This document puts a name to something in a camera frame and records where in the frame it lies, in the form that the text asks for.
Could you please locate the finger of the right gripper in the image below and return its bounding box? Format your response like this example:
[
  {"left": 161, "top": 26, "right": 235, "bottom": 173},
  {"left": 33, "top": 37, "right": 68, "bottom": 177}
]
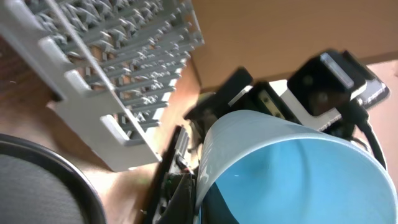
[{"left": 149, "top": 126, "right": 190, "bottom": 224}]

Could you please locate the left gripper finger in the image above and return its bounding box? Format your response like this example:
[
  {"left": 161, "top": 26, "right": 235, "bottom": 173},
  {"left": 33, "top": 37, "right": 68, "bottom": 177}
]
[{"left": 157, "top": 173, "right": 238, "bottom": 224}]

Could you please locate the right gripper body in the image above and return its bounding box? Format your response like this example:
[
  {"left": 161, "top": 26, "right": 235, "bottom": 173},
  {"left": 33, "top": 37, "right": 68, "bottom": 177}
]
[{"left": 184, "top": 67, "right": 299, "bottom": 149}]

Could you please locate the blue cup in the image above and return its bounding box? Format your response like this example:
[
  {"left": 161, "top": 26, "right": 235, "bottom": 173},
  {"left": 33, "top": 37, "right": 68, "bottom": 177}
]
[{"left": 195, "top": 110, "right": 397, "bottom": 223}]

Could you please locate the grey dishwasher rack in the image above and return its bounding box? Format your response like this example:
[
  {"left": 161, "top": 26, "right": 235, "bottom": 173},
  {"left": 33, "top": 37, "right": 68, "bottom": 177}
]
[{"left": 1, "top": 0, "right": 204, "bottom": 172}]

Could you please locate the round black tray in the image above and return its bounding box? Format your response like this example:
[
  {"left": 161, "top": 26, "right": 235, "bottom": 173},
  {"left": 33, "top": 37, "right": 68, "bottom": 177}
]
[{"left": 1, "top": 134, "right": 107, "bottom": 224}]

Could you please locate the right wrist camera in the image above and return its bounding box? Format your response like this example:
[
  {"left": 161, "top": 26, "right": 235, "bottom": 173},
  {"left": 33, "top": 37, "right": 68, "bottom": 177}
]
[{"left": 274, "top": 49, "right": 390, "bottom": 131}]

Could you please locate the right black cable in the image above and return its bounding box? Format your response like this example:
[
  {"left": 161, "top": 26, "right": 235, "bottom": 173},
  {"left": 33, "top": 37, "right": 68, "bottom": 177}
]
[{"left": 345, "top": 99, "right": 388, "bottom": 170}]

